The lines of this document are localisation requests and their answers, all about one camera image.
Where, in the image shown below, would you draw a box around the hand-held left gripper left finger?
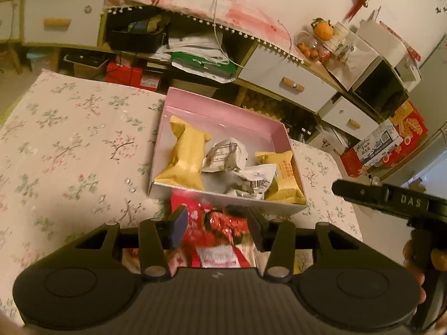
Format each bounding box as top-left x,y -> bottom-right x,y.
65,205 -> 189,280

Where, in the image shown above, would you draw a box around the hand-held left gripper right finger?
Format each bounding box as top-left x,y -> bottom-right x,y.
246,207 -> 364,280

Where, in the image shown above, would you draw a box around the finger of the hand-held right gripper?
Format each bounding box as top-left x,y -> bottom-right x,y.
332,180 -> 390,210

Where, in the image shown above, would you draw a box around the red and pink snack packet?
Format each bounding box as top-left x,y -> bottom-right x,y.
122,188 -> 259,273

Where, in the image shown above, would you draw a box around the pink cardboard box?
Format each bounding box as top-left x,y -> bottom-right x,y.
148,87 -> 308,217

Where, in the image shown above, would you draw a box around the person's right hand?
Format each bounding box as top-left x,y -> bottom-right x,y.
401,239 -> 447,306

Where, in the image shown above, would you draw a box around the blue and white carton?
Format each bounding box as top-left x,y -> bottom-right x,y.
352,119 -> 405,167

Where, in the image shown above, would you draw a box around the white barcode snack packet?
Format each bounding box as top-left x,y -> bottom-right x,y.
223,166 -> 278,201

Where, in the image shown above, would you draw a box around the small yellow snack packet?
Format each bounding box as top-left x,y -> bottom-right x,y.
255,150 -> 306,206

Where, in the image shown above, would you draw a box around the white cardboard box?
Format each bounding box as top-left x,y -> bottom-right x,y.
306,125 -> 350,155

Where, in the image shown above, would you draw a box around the large yellow snack packet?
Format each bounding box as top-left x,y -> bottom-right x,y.
154,115 -> 213,192

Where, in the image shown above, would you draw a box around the red patterned gift box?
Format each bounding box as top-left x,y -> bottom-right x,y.
382,100 -> 429,168

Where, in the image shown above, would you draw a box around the grey crumpled snack packet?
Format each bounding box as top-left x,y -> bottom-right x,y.
202,138 -> 247,173

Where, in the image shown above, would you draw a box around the black boxy appliance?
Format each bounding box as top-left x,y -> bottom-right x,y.
352,59 -> 410,120

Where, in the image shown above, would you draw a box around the long wooden cabinet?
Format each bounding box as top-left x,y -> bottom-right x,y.
0,0 -> 383,154

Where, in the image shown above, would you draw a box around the yellow egg tray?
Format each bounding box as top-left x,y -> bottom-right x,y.
241,90 -> 291,123

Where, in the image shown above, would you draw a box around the glass jar of small oranges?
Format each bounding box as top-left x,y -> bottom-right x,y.
294,31 -> 328,64

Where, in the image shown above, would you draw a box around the green folder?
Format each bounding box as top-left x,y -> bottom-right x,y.
171,52 -> 239,84

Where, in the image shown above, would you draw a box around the large orange fruit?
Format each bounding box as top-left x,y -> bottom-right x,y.
312,17 -> 335,41

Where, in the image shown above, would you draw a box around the small cardboard box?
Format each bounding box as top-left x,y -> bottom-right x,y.
63,54 -> 110,79

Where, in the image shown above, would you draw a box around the stack of papers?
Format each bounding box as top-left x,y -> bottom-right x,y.
163,31 -> 228,64

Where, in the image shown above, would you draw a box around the black basket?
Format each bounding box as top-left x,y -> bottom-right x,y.
106,16 -> 170,54

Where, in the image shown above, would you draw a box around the white drawer wooden handle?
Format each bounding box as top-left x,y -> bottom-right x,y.
319,97 -> 380,144
238,46 -> 338,113
23,0 -> 104,47

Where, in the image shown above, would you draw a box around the white cable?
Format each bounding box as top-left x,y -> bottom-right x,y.
209,0 -> 294,71

